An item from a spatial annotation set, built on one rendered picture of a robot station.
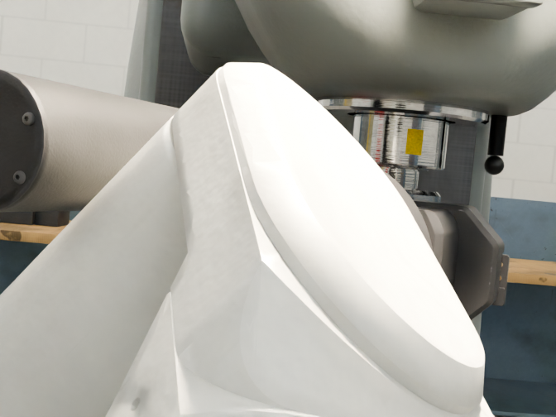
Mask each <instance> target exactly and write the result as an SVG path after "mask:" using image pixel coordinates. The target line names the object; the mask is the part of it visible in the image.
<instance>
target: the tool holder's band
mask: <svg viewBox="0 0 556 417"><path fill-rule="evenodd" d="M405 191H406V192H407V193H408V194H409V196H410V197H411V198H412V199H413V200H422V201H430V202H439V203H440V201H441V197H440V194H439V193H438V192H435V191H428V190H421V189H416V190H413V189H405Z"/></svg>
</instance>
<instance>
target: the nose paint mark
mask: <svg viewBox="0 0 556 417"><path fill-rule="evenodd" d="M423 136H424V130H418V129H409V128H408V132H407V140H406V148H405V154H411V155H420V156H421V152H422V145H423Z"/></svg>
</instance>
